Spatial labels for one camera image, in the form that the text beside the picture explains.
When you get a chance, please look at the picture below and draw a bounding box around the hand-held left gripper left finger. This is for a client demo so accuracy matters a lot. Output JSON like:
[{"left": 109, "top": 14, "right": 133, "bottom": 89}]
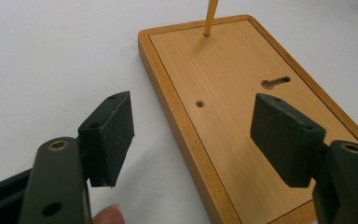
[{"left": 77, "top": 91, "right": 135, "bottom": 189}]

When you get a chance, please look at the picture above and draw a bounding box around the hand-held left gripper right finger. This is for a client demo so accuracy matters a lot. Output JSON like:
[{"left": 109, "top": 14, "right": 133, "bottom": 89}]
[{"left": 250, "top": 92, "right": 326, "bottom": 189}]

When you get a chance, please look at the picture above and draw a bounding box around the wooden photo frame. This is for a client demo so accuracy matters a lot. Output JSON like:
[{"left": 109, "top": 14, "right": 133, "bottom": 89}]
[{"left": 137, "top": 14, "right": 358, "bottom": 224}]

